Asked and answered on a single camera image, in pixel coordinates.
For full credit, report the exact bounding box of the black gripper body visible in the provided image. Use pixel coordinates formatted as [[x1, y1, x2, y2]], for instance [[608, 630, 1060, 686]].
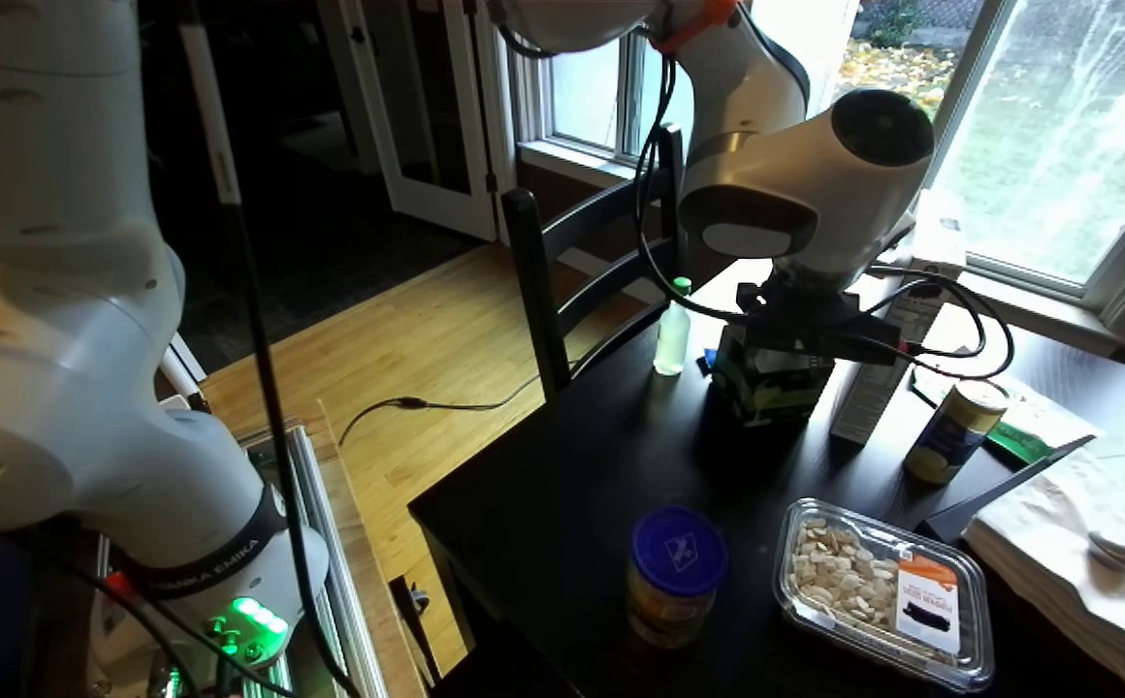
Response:
[[739, 273, 904, 365]]

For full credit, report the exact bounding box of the small green-capped clear bottle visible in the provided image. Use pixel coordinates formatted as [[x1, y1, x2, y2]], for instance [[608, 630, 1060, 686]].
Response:
[[651, 277, 691, 376]]

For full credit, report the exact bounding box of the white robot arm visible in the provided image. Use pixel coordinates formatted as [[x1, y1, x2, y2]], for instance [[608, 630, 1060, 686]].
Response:
[[0, 0, 934, 667]]

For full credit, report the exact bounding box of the dark green bottle box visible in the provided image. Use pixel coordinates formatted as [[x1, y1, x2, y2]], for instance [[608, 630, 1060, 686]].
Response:
[[720, 326, 835, 428]]

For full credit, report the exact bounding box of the dark wooden chair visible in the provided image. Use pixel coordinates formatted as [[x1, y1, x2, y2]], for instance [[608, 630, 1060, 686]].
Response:
[[501, 129, 689, 401]]

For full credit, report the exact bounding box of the green flat object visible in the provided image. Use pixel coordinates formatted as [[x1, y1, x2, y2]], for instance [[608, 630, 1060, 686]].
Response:
[[987, 421, 1053, 464]]

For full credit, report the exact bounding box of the blue-lid yellow jar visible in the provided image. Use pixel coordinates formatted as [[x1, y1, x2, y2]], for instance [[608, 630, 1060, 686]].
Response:
[[629, 508, 730, 651]]

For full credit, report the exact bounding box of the clear plastic food container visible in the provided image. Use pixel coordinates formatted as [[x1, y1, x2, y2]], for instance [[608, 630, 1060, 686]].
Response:
[[778, 495, 998, 693]]

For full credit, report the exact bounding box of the black cable on floor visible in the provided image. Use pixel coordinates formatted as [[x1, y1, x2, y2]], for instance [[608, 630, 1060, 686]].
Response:
[[336, 372, 546, 449]]

